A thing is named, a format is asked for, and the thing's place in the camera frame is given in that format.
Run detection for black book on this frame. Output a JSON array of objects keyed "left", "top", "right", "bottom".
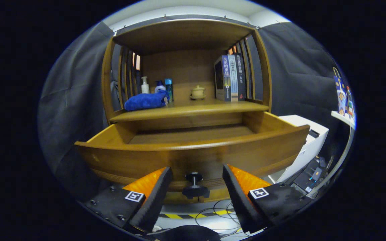
[{"left": 235, "top": 53, "right": 247, "bottom": 101}]

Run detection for floor cables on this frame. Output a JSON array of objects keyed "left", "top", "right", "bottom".
[{"left": 195, "top": 200, "right": 244, "bottom": 238}]

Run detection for blue dotted gift bag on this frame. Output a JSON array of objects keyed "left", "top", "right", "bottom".
[{"left": 334, "top": 67, "right": 348, "bottom": 116}]

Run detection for white side table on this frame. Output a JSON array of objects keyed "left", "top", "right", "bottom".
[{"left": 309, "top": 110, "right": 356, "bottom": 198}]

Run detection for teal bottle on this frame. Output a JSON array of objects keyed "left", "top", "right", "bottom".
[{"left": 165, "top": 79, "right": 174, "bottom": 102}]

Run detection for blue towel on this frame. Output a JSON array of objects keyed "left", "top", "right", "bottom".
[{"left": 124, "top": 90, "right": 171, "bottom": 111}]

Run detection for wooden cabinet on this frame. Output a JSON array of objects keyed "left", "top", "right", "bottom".
[{"left": 101, "top": 19, "right": 273, "bottom": 134}]

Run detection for light blue book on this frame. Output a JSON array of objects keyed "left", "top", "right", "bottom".
[{"left": 228, "top": 55, "right": 239, "bottom": 102}]

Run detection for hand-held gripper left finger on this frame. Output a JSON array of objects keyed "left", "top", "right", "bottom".
[{"left": 83, "top": 166, "right": 173, "bottom": 235}]

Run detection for white box unit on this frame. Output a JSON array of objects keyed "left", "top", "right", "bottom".
[{"left": 268, "top": 115, "right": 329, "bottom": 183}]

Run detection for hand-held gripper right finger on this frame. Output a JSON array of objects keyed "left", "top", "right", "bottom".
[{"left": 222, "top": 164, "right": 314, "bottom": 234}]

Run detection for wooden countertop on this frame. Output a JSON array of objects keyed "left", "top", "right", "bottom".
[{"left": 110, "top": 98, "right": 269, "bottom": 123}]

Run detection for red label water bottle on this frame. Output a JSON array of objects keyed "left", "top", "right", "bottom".
[{"left": 346, "top": 86, "right": 354, "bottom": 117}]

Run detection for wooden drawer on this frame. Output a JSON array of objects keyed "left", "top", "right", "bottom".
[{"left": 75, "top": 111, "right": 311, "bottom": 204}]

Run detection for black floor device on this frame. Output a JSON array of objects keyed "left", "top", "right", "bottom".
[{"left": 292, "top": 156, "right": 329, "bottom": 194}]

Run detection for beige lidded teacup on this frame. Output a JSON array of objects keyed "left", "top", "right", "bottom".
[{"left": 190, "top": 85, "right": 207, "bottom": 100}]

